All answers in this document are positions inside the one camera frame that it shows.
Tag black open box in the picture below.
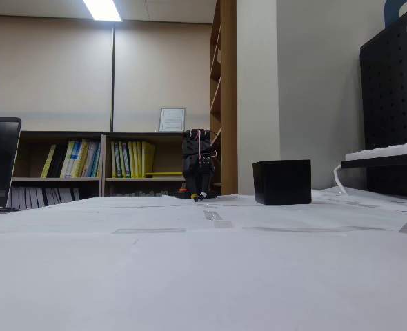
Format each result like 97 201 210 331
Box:
252 159 312 206

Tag framed white certificate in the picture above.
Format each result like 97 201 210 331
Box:
158 107 186 133

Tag tall wooden bookshelf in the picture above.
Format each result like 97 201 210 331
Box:
208 0 239 196

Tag white paper table cover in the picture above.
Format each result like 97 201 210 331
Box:
0 188 407 331

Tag blue white binder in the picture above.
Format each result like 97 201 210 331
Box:
84 140 102 179

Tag black folder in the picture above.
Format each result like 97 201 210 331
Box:
47 144 69 179

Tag slanted yellow book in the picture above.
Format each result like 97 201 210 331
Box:
40 144 57 179

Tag white archive binders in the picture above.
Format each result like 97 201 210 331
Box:
10 186 81 210

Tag black pegboard shelf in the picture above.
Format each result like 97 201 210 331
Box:
340 151 407 170

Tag ceiling light panel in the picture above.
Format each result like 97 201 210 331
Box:
82 0 124 23

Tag white power strip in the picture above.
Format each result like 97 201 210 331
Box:
344 140 407 161

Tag black perforated pegboard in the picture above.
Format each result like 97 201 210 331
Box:
359 2 407 200

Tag blue rounded object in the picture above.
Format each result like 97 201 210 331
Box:
384 0 407 29

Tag pink gripper servo cable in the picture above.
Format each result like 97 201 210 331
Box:
195 129 205 163

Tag black wall conduit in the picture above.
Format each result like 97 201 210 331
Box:
109 24 117 133

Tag white power strip cable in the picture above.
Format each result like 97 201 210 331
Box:
333 163 350 196

